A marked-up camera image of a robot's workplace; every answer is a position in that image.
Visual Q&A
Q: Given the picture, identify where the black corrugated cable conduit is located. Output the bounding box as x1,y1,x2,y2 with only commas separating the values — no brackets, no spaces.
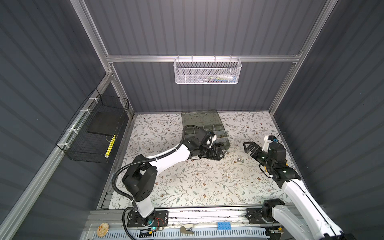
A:
111,124,208,240

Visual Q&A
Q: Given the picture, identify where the black foam pad in basket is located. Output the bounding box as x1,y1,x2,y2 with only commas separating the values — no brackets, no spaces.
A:
87,112,124,137

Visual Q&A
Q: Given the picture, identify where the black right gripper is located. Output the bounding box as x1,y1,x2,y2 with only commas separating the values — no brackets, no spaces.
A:
244,141,273,170

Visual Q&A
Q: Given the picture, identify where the black wire wall basket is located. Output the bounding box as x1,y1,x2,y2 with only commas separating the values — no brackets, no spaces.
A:
56,90,130,164

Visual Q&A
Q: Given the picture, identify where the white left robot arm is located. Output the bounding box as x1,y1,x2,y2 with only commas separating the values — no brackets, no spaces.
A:
122,144,225,219

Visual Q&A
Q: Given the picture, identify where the transparent green compartment organizer box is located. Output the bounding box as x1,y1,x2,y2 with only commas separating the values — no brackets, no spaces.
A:
181,110,231,150

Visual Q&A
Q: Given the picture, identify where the white wire mesh basket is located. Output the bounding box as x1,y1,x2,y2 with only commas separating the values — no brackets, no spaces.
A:
173,58,242,85

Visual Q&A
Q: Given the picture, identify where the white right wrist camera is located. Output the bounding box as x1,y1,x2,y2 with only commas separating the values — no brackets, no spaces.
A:
262,135,286,158

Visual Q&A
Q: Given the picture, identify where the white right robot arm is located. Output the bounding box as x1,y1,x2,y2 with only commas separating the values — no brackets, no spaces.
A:
243,139,355,240

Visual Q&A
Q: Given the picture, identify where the blue lego brick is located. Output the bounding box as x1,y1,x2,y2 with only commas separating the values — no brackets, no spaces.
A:
217,222,232,231

